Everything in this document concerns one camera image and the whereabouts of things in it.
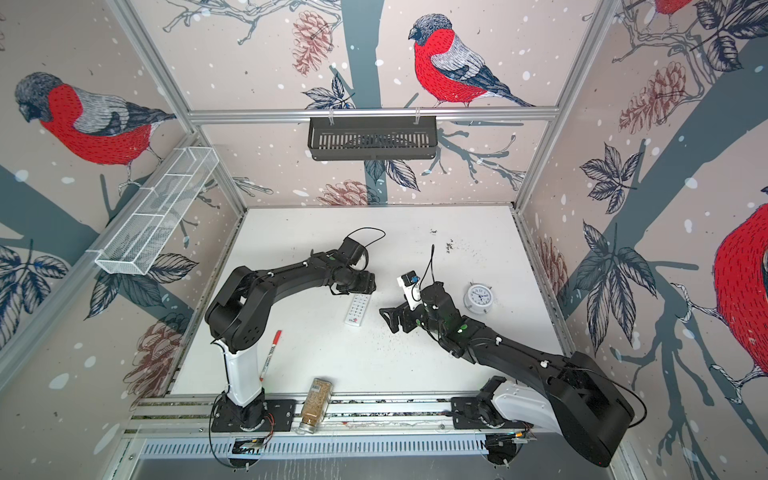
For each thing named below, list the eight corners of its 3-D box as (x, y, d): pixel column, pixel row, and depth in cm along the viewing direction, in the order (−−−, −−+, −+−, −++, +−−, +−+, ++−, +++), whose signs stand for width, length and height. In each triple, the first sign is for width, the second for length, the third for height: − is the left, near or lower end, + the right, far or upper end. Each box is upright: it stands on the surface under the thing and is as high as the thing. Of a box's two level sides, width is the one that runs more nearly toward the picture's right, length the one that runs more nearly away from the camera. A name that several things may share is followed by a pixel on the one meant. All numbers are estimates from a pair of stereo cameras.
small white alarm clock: (466, 313, 93) (468, 308, 90) (461, 289, 99) (463, 283, 96) (493, 313, 93) (496, 308, 90) (487, 289, 99) (490, 283, 96)
